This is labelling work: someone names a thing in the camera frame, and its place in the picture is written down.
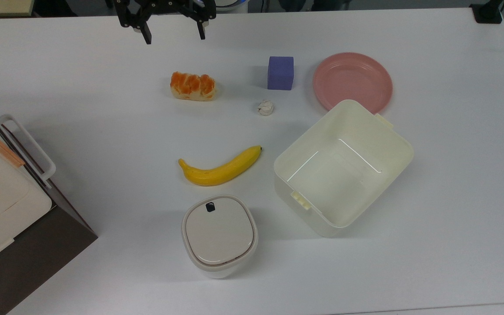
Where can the beige table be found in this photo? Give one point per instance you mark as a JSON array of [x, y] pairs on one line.
[[0, 6]]

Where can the cream plastic open container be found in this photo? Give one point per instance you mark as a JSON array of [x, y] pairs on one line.
[[344, 170]]

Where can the black table clamp mount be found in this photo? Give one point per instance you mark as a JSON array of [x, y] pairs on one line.
[[487, 12]]

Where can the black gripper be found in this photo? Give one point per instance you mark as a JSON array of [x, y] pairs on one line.
[[164, 5]]

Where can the dark brown drawer cabinet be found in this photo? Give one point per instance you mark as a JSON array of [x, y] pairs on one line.
[[37, 258]]

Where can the orange glazed bread loaf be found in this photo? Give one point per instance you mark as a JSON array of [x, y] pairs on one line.
[[193, 86]]

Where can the orange latch strip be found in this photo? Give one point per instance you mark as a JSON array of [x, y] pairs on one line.
[[0, 148]]

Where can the yellow banana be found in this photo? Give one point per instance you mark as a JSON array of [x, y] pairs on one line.
[[219, 169]]

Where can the cream lidded trash bin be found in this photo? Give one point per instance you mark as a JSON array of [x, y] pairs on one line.
[[219, 235]]

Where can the purple foam cube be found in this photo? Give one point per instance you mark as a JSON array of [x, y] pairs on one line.
[[280, 73]]

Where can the pink plastic plate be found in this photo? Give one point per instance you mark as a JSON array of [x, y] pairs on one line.
[[351, 78]]

